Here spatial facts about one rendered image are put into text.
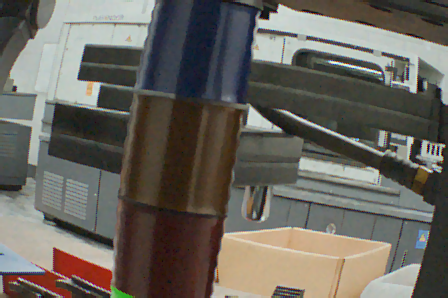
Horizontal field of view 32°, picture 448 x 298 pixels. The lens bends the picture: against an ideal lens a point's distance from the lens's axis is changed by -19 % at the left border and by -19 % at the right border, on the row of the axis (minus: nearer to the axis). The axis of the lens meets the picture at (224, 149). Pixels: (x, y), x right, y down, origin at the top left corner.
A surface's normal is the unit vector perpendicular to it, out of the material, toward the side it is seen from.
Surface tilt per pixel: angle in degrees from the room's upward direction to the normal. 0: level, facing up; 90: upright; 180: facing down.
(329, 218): 90
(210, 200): 104
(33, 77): 90
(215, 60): 76
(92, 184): 90
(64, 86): 90
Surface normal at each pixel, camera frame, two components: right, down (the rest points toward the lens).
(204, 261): 0.71, -0.09
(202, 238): 0.53, 0.37
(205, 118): 0.40, -0.14
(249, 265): -0.54, -0.09
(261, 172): 0.88, 0.17
